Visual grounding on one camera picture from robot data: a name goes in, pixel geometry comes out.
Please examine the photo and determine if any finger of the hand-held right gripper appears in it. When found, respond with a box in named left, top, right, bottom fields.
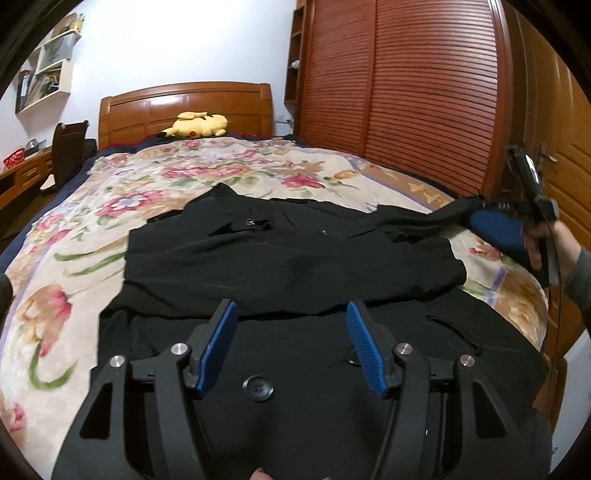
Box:
left=457, top=196, right=525, bottom=216
left=467, top=209, right=532, bottom=273

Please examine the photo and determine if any wooden headboard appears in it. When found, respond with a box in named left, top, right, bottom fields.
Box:
left=98, top=82, right=275, bottom=151

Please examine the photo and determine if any wooden louvered wardrobe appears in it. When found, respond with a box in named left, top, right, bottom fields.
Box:
left=284, top=0, right=522, bottom=213

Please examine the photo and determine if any yellow plush toy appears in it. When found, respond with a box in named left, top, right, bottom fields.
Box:
left=154, top=111, right=230, bottom=139

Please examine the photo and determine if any black binder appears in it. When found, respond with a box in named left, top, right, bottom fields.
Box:
left=17, top=69, right=35, bottom=112

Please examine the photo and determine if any wooden door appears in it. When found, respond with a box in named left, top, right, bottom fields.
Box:
left=517, top=14, right=591, bottom=352

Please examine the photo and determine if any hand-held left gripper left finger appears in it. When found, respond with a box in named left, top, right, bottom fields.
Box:
left=51, top=299, right=238, bottom=480

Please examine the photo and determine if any white wall shelf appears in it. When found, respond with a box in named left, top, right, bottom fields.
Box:
left=15, top=11, right=86, bottom=115

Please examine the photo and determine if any person's right forearm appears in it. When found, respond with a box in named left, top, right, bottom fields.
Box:
left=561, top=248, right=591, bottom=334

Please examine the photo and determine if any wooden desk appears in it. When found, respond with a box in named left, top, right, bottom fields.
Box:
left=0, top=148, right=56, bottom=213

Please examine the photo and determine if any black desk chair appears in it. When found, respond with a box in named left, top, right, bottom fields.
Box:
left=41, top=121, right=98, bottom=197

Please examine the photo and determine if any person's right hand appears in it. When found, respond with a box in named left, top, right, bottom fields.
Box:
left=522, top=220, right=583, bottom=278

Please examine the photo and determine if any black coat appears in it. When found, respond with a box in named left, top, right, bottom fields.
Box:
left=60, top=182, right=555, bottom=480

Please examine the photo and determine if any floral blanket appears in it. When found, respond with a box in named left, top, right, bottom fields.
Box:
left=0, top=134, right=550, bottom=480

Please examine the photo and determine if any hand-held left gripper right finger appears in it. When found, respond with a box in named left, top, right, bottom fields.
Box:
left=347, top=300, right=539, bottom=480

